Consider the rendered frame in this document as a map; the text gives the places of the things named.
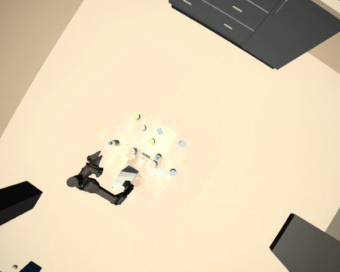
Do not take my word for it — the pale green cylinder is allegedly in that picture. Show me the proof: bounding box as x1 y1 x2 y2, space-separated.
132 112 140 120
147 138 155 145

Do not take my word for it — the beige cylinder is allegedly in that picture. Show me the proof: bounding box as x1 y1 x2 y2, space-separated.
149 160 158 168
129 148 137 155
138 124 146 131

